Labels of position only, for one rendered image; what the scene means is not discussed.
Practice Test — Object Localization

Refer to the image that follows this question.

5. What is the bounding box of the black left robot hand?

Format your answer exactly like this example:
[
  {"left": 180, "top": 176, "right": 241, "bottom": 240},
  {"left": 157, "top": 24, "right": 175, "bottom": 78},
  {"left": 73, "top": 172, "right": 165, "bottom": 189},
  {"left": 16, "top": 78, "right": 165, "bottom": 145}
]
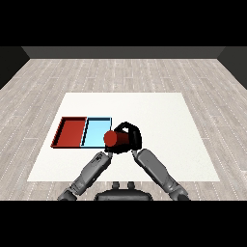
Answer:
[{"left": 104, "top": 144, "right": 131, "bottom": 155}]

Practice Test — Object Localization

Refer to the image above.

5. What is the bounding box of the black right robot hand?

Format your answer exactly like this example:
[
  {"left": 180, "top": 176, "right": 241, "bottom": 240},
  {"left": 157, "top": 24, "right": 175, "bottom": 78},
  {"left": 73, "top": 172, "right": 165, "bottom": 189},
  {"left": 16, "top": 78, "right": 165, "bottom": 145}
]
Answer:
[{"left": 113, "top": 121, "right": 144, "bottom": 152}]

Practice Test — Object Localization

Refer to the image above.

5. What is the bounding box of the small red can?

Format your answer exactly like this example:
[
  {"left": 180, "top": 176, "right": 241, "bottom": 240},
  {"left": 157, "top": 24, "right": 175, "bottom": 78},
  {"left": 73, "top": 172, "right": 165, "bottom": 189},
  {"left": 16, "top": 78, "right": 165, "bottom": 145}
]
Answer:
[{"left": 102, "top": 129, "right": 130, "bottom": 148}]

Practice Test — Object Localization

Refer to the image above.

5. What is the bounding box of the light blue shallow open box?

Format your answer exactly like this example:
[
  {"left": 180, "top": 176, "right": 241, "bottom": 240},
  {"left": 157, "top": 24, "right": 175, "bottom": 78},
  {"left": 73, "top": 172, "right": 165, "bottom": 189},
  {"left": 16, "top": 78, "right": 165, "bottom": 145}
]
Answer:
[{"left": 79, "top": 116, "right": 113, "bottom": 149}]

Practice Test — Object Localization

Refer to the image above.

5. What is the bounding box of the red shallow open box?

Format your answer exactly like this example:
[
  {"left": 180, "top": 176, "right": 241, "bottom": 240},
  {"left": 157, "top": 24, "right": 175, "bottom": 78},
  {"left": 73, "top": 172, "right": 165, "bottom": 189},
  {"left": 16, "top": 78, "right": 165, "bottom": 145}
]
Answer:
[{"left": 50, "top": 116, "right": 89, "bottom": 150}]

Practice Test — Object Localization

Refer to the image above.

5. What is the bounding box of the dark grey robot body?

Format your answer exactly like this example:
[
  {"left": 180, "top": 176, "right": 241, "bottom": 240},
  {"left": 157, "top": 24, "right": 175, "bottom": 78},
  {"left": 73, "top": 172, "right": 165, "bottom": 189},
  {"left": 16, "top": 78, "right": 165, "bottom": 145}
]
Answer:
[{"left": 94, "top": 180, "right": 154, "bottom": 202}]

